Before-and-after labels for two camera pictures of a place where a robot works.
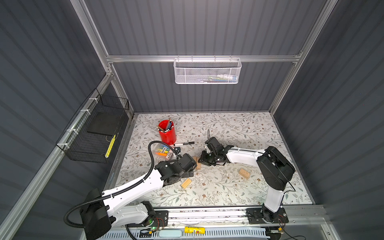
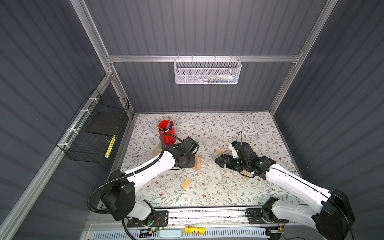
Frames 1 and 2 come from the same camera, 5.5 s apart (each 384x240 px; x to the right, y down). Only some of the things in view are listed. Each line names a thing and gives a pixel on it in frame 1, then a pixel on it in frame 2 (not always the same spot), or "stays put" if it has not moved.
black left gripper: x=190 y=173 → x=192 y=163
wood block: x=244 y=173 stays put
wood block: x=186 y=183 stays put
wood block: x=198 y=165 stays put
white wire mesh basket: x=207 y=70 stays put
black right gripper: x=203 y=160 → x=228 y=158
